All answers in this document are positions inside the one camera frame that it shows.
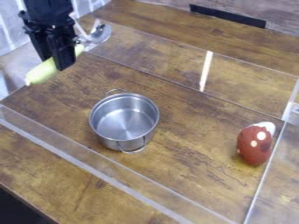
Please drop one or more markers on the green handled metal spoon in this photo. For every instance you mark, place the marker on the green handled metal spoon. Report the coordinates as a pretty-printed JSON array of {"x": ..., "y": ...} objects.
[{"x": 45, "y": 69}]

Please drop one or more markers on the clear acrylic right barrier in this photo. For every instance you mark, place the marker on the clear acrylic right barrier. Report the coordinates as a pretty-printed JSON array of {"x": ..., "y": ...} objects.
[{"x": 275, "y": 204}]

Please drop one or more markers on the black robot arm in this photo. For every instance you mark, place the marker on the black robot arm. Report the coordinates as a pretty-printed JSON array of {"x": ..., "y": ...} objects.
[{"x": 48, "y": 5}]

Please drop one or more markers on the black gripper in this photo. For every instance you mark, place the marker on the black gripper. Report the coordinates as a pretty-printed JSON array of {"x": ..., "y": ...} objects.
[{"x": 57, "y": 43}]

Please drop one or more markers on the clear acrylic barrier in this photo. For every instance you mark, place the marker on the clear acrylic barrier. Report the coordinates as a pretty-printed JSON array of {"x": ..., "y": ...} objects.
[
  {"x": 157, "y": 196},
  {"x": 275, "y": 204}
]

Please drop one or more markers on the red spotted mushroom toy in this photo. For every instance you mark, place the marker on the red spotted mushroom toy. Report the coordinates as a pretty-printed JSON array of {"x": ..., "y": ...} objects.
[{"x": 253, "y": 142}]

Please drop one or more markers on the stainless steel pot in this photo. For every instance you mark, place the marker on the stainless steel pot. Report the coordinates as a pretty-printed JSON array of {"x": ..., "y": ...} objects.
[{"x": 122, "y": 120}]

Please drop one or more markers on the black bar on table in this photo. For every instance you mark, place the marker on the black bar on table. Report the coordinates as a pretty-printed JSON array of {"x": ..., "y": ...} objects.
[{"x": 228, "y": 16}]

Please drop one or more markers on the clear acrylic front barrier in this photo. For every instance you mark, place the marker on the clear acrylic front barrier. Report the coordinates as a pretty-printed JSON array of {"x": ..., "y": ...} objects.
[{"x": 157, "y": 196}]

